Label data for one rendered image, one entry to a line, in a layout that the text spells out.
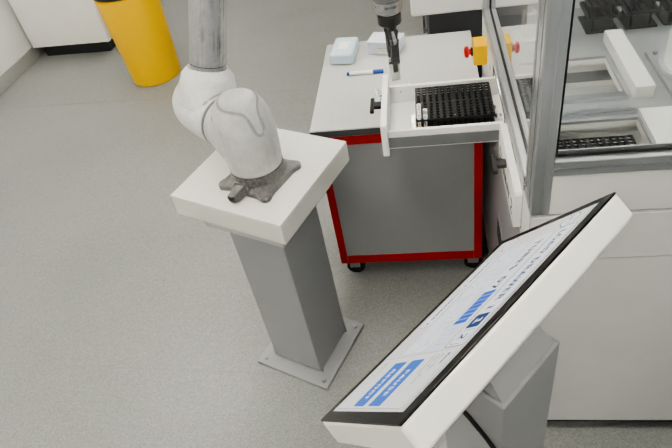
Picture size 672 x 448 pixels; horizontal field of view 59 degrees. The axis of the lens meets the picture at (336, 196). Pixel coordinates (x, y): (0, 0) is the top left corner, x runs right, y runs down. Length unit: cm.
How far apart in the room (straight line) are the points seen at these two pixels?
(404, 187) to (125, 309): 133
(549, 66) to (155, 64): 337
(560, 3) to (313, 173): 87
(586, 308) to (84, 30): 420
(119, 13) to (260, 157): 260
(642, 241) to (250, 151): 96
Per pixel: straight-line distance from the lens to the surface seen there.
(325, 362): 223
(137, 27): 410
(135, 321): 266
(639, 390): 197
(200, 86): 169
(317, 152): 176
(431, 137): 170
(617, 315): 166
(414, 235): 230
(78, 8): 492
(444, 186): 213
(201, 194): 173
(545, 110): 117
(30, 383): 271
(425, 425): 77
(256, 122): 155
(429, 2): 251
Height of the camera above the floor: 186
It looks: 40 degrees down
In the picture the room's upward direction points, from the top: 11 degrees counter-clockwise
